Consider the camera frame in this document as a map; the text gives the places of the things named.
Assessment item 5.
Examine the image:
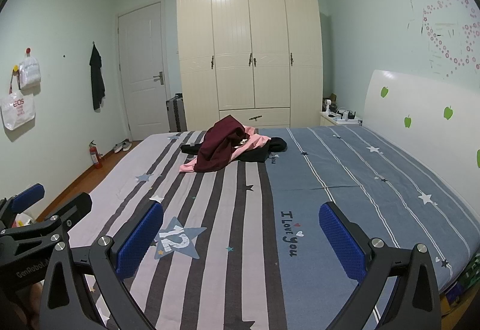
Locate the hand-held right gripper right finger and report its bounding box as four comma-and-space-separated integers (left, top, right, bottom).
319, 201, 442, 330

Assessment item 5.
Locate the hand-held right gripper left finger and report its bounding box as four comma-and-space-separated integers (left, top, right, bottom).
38, 199, 164, 330

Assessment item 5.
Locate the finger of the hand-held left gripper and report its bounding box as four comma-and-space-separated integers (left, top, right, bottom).
35, 192, 93, 237
0, 183, 46, 220

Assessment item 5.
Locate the maroon t-shirt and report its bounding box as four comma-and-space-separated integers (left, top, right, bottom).
197, 114, 245, 174

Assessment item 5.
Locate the red fire extinguisher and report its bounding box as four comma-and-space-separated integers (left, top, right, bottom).
88, 140, 103, 170

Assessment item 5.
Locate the white tote bag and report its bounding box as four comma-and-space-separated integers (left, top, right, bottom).
0, 71, 37, 131

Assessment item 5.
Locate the striped star bed sheet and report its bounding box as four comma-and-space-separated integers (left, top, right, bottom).
67, 125, 477, 330

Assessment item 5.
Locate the white nightstand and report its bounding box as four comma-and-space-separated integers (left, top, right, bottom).
319, 110, 363, 127

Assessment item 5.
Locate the white plastic bag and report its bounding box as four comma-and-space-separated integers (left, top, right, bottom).
18, 52, 41, 91

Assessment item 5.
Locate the white headboard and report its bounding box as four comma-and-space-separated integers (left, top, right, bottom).
362, 69, 480, 212

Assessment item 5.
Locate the black hanging garment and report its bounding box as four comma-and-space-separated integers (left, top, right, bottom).
89, 43, 106, 112

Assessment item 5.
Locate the grey ribbed suitcase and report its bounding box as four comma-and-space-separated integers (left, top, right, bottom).
166, 97, 188, 133

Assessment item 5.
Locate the pink garment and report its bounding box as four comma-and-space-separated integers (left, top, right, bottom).
179, 125, 271, 174

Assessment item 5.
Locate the white door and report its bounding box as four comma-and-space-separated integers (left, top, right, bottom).
117, 2, 168, 141

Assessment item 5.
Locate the cream wardrobe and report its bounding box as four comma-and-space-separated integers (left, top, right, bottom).
176, 0, 324, 130

